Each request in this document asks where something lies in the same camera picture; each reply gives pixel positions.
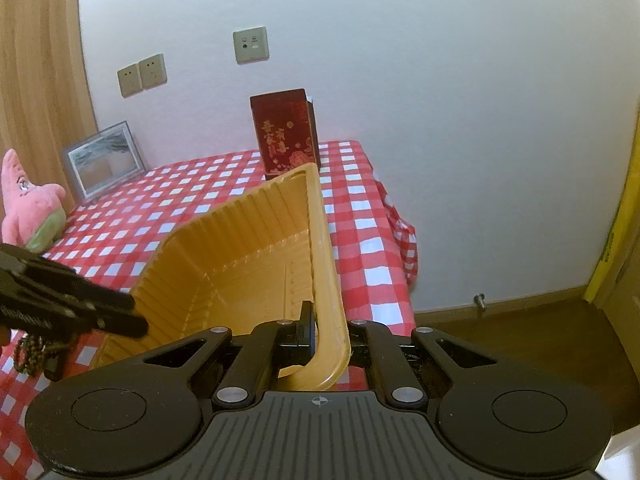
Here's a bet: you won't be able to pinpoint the beige wall data socket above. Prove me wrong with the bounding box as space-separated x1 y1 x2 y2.
232 26 270 65

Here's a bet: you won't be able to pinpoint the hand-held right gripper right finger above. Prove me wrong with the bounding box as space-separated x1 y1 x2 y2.
348 319 502 407

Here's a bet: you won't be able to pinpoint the white object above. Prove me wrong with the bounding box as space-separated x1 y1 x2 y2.
606 421 640 467

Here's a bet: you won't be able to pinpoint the red white checkered tablecloth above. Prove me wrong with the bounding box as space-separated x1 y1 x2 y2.
0 140 419 433

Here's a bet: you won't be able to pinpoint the dark wooden bead bracelet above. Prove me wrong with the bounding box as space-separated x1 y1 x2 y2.
12 334 65 382

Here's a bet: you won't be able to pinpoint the wooden panel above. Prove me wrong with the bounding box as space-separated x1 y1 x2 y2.
0 0 99 173

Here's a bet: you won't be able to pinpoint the dark red gift box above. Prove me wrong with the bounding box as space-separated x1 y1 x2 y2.
250 88 322 180

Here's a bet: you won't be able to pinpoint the pink starfish plush toy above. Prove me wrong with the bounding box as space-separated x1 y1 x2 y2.
0 149 69 254

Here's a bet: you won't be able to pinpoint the yellow strip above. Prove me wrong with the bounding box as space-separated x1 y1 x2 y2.
585 167 632 306

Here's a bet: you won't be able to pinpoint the silver picture frame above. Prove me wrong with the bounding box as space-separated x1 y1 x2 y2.
61 121 146 201

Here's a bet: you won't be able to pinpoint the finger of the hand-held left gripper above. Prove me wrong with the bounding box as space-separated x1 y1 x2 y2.
60 296 150 340
0 244 137 311

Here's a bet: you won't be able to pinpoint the light wooden door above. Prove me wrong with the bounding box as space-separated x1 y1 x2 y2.
592 110 640 413

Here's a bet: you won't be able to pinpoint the yellow plastic tray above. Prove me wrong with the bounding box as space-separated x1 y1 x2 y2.
95 162 351 393

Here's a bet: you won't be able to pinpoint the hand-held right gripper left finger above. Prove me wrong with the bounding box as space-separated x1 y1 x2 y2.
143 301 321 409

